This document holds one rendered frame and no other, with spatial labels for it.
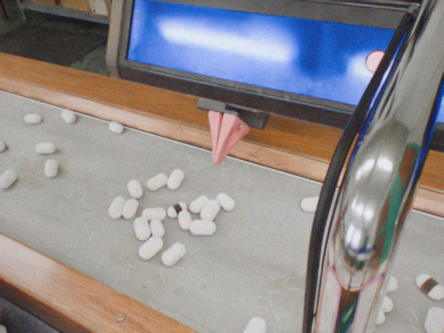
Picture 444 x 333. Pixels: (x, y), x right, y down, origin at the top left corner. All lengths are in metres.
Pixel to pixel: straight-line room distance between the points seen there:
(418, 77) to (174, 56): 0.19
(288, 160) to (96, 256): 0.33
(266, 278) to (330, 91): 0.34
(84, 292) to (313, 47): 0.41
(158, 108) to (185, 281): 0.38
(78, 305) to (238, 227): 0.24
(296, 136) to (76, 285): 0.41
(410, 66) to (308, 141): 0.53
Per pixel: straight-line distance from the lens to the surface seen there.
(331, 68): 0.26
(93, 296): 0.55
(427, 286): 0.56
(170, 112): 0.80
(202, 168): 0.70
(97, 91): 0.92
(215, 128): 0.62
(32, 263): 0.62
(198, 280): 0.56
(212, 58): 0.29
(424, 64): 0.18
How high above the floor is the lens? 1.20
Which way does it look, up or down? 41 degrees down
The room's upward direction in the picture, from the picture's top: 7 degrees counter-clockwise
